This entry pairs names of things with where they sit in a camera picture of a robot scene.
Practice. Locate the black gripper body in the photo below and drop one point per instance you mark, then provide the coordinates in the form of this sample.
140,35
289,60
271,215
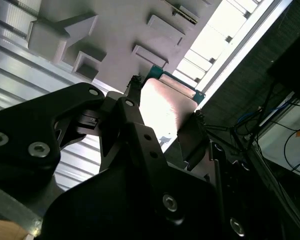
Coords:
130,215

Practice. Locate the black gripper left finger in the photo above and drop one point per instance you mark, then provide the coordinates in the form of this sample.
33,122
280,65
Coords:
27,120

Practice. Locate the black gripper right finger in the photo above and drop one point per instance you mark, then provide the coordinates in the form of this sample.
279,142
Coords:
216,155

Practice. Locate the silver CPU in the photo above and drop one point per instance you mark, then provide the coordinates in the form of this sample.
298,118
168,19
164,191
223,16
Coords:
165,105

